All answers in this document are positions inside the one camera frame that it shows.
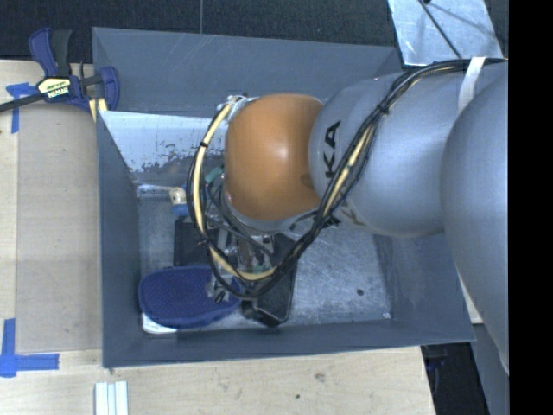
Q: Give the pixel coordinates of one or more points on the black flat case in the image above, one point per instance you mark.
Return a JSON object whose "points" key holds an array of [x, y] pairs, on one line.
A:
{"points": [[190, 244]]}

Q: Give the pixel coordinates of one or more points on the blue fabric shoe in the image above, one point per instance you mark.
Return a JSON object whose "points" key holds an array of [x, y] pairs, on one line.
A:
{"points": [[177, 294]]}

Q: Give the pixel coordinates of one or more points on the small cream and blue toy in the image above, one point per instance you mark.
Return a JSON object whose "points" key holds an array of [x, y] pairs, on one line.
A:
{"points": [[177, 197]]}

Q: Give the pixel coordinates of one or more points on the grey metal bin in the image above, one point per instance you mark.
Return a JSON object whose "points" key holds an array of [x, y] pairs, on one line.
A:
{"points": [[337, 275]]}

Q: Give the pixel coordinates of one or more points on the pale wood board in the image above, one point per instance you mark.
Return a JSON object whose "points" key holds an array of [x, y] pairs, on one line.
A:
{"points": [[56, 231]]}

